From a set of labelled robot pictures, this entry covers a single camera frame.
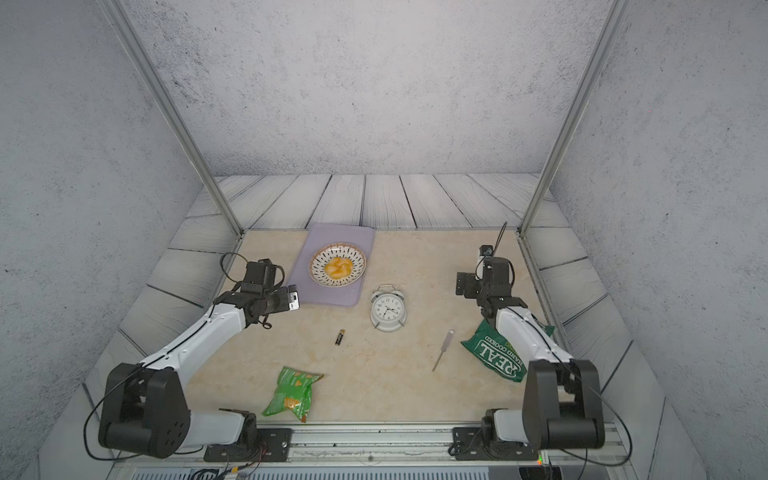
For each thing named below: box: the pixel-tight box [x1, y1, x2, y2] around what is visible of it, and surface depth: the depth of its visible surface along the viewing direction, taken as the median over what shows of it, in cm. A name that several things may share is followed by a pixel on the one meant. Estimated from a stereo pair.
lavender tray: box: [288, 223, 376, 307], surface depth 112 cm
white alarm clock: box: [370, 284, 407, 333], surface depth 95 cm
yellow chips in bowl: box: [324, 257, 353, 280], surface depth 107 cm
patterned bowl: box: [308, 242, 367, 288], surface depth 110 cm
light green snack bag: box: [262, 366, 324, 423], surface depth 79 cm
